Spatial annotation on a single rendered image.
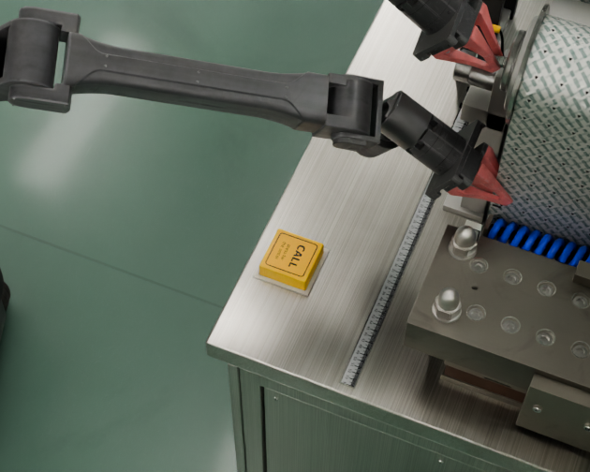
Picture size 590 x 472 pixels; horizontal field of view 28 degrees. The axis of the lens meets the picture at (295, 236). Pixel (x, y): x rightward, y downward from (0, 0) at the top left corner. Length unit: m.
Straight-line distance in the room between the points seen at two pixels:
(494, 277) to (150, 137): 1.59
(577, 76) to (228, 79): 0.40
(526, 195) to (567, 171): 0.08
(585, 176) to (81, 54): 0.61
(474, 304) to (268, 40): 1.77
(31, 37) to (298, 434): 0.71
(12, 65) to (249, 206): 1.51
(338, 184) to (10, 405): 1.12
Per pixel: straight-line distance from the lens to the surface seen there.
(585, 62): 1.37
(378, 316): 1.61
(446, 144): 1.47
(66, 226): 2.82
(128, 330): 2.65
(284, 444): 1.79
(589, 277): 1.51
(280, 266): 1.62
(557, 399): 1.46
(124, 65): 1.37
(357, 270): 1.65
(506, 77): 1.40
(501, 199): 1.52
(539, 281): 1.51
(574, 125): 1.39
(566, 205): 1.50
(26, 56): 1.36
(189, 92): 1.37
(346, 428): 1.65
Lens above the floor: 2.29
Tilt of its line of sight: 56 degrees down
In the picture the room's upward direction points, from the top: 1 degrees clockwise
